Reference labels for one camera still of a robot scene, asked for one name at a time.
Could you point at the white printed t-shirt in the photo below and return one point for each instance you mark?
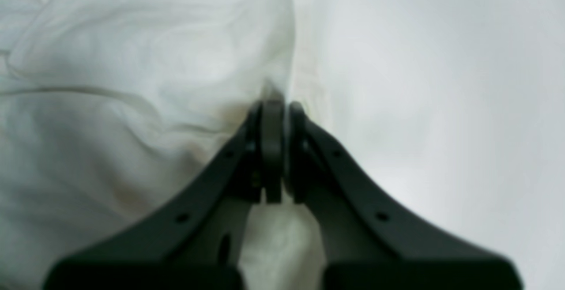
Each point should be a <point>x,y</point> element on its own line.
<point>110,107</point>

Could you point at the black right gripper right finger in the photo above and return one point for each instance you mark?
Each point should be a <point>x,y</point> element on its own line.
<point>371,241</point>

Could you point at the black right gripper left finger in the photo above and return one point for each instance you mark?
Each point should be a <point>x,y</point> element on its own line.
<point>193,242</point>

